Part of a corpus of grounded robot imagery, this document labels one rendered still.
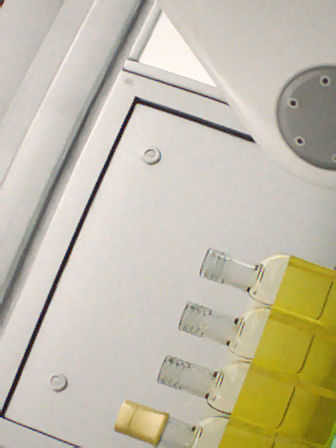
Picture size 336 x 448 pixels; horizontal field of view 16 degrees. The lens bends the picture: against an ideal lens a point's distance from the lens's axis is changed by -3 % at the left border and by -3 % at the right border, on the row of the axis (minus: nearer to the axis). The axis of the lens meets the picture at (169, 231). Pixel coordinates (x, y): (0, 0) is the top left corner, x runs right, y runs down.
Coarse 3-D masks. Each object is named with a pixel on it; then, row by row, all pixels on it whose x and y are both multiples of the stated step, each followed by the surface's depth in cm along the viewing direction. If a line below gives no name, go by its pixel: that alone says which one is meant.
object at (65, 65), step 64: (0, 0) 151; (64, 0) 152; (128, 0) 148; (0, 64) 148; (64, 64) 143; (0, 128) 142; (64, 128) 140; (0, 192) 136; (0, 256) 133; (0, 320) 132
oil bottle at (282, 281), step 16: (272, 256) 118; (288, 256) 118; (256, 272) 118; (272, 272) 117; (288, 272) 117; (304, 272) 117; (320, 272) 117; (256, 288) 117; (272, 288) 117; (288, 288) 117; (304, 288) 117; (320, 288) 117; (256, 304) 118; (272, 304) 116; (288, 304) 116; (304, 304) 116; (320, 304) 116; (320, 320) 116
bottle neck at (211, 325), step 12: (192, 312) 117; (204, 312) 117; (216, 312) 117; (180, 324) 117; (192, 324) 117; (204, 324) 116; (216, 324) 116; (228, 324) 116; (204, 336) 117; (216, 336) 116; (228, 336) 116
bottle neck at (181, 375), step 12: (168, 360) 115; (180, 360) 115; (168, 372) 114; (180, 372) 114; (192, 372) 114; (204, 372) 114; (168, 384) 115; (180, 384) 114; (192, 384) 114; (204, 384) 114; (204, 396) 114
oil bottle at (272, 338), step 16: (240, 320) 116; (256, 320) 115; (272, 320) 115; (288, 320) 115; (304, 320) 115; (240, 336) 115; (256, 336) 114; (272, 336) 115; (288, 336) 115; (304, 336) 115; (320, 336) 115; (240, 352) 114; (256, 352) 114; (272, 352) 114; (288, 352) 114; (304, 352) 114; (320, 352) 114; (272, 368) 114; (288, 368) 114; (304, 368) 113; (320, 368) 113; (320, 384) 114
